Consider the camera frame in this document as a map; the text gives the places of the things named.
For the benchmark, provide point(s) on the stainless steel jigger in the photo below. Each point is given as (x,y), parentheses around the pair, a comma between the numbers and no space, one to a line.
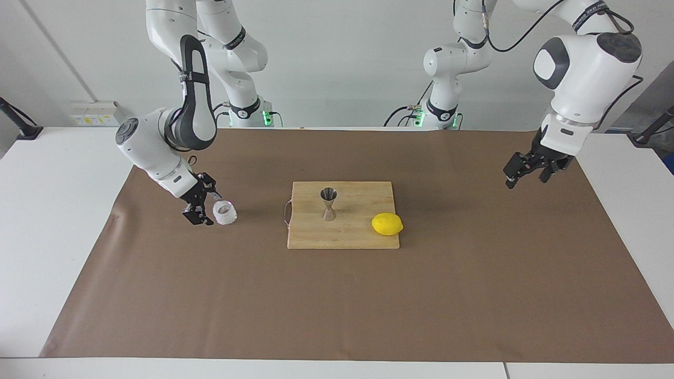
(328,213)

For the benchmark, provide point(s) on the yellow lemon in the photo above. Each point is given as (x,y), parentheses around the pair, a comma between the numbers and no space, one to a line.
(387,224)

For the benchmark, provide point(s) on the black clamp stand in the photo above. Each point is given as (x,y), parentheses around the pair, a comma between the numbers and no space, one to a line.
(645,138)
(29,131)

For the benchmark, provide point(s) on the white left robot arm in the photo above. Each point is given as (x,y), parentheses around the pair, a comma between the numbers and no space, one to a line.
(584,68)

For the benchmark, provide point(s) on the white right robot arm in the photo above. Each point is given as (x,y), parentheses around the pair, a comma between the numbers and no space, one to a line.
(152,152)

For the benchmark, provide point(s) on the white wall socket box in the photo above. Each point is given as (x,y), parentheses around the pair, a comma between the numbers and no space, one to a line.
(95,113)

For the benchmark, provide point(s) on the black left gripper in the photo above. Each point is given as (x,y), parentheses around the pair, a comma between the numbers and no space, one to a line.
(547,157)

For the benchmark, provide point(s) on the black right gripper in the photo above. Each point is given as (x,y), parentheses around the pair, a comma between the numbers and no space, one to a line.
(196,193)

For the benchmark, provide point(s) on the blue object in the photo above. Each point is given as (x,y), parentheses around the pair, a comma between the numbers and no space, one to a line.
(670,163)

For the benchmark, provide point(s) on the brown paper table mat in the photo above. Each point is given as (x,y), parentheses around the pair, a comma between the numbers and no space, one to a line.
(337,305)

